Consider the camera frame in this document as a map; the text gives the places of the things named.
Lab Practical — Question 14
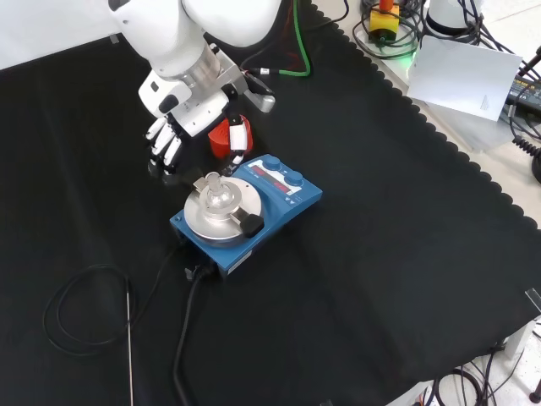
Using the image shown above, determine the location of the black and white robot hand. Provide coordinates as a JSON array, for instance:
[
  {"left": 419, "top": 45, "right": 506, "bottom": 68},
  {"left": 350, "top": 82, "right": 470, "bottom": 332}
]
[{"left": 139, "top": 70, "right": 251, "bottom": 177}]

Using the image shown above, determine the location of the clear round-bottom glass flask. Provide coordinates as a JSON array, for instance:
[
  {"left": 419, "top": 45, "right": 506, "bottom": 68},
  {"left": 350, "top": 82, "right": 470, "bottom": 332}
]
[{"left": 205, "top": 172, "right": 234, "bottom": 211}]

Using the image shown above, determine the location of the blue heater with steel plate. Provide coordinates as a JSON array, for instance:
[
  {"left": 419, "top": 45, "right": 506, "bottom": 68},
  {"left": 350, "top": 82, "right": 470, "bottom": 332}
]
[{"left": 169, "top": 154, "right": 324, "bottom": 279}]

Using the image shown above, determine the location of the yellow stop button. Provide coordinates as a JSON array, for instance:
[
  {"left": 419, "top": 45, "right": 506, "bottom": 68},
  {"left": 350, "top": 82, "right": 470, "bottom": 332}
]
[{"left": 368, "top": 0, "right": 401, "bottom": 44}]

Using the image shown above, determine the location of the black bench cloth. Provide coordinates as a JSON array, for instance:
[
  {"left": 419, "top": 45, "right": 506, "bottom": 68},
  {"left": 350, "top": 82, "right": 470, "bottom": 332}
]
[{"left": 0, "top": 2, "right": 541, "bottom": 406}]

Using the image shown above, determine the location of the thin metal probe rod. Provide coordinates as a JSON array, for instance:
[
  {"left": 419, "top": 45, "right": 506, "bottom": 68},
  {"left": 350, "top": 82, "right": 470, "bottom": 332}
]
[{"left": 125, "top": 277, "right": 136, "bottom": 406}]

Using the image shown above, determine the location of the pale board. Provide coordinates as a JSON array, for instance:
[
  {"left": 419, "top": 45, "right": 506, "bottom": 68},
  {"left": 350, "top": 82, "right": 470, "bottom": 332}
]
[{"left": 406, "top": 35, "right": 524, "bottom": 124}]

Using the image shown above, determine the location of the black power adapter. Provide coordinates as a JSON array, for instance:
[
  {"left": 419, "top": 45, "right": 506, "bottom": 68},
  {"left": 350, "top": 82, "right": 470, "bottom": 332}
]
[{"left": 505, "top": 74, "right": 541, "bottom": 109}]

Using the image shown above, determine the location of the red plastic flask ring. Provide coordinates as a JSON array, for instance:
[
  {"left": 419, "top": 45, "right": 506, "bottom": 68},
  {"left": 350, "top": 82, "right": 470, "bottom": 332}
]
[{"left": 207, "top": 112, "right": 255, "bottom": 159}]

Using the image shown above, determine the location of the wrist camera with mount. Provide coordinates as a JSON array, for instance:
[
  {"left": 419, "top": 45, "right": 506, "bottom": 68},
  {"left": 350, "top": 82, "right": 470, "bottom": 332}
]
[{"left": 239, "top": 69, "right": 277, "bottom": 114}]

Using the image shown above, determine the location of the green cable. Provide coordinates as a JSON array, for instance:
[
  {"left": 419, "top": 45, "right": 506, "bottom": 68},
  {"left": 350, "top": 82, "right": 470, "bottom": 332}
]
[{"left": 253, "top": 0, "right": 314, "bottom": 80}]

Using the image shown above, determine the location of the thin black probe cable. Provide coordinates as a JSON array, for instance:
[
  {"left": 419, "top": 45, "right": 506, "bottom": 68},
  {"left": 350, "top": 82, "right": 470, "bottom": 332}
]
[{"left": 41, "top": 244, "right": 179, "bottom": 357}]

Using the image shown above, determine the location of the thick black heater cable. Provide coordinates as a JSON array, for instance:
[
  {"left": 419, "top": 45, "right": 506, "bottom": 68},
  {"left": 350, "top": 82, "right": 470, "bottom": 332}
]
[{"left": 172, "top": 262, "right": 217, "bottom": 406}]

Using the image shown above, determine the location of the black coiled cable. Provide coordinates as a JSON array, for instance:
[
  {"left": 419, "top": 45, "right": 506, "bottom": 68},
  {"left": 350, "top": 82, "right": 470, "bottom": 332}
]
[{"left": 512, "top": 134, "right": 541, "bottom": 158}]

